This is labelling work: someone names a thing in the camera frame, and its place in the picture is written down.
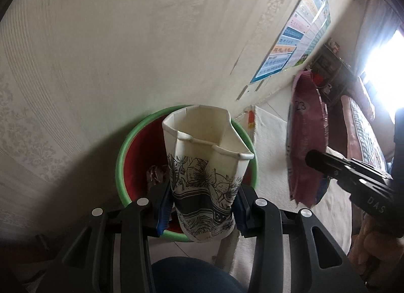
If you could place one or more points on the white towel cover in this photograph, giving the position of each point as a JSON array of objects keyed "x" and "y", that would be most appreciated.
[{"x": 271, "y": 154}]

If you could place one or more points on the person's right hand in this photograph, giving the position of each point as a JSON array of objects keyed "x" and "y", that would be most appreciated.
[{"x": 372, "y": 236}]

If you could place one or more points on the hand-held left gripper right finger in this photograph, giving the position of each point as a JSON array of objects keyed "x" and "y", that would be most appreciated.
[{"x": 240, "y": 214}]

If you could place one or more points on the person's leg in jeans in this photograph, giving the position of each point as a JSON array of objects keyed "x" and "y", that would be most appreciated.
[{"x": 195, "y": 277}]

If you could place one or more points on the bright window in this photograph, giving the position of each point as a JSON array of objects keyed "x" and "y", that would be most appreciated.
[{"x": 385, "y": 69}]

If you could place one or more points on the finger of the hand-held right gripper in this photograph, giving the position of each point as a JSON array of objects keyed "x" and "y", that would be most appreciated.
[{"x": 325, "y": 163}]

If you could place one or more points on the dark shelf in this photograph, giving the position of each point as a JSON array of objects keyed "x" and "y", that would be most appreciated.
[{"x": 334, "y": 66}]

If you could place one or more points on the blue wall poster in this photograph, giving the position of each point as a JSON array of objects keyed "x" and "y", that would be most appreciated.
[{"x": 293, "y": 34}]

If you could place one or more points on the green red plastic bin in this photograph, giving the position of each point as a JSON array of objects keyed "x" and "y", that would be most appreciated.
[{"x": 139, "y": 144}]

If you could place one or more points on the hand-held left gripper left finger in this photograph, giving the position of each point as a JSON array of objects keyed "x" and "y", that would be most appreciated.
[{"x": 162, "y": 214}]

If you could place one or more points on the floral paper cup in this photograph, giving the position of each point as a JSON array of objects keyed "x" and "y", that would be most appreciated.
[{"x": 202, "y": 154}]

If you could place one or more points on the pink blanket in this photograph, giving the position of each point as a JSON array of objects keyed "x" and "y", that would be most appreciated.
[{"x": 366, "y": 94}]

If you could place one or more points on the plaid quilt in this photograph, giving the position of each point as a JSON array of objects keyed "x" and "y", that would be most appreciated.
[{"x": 363, "y": 129}]

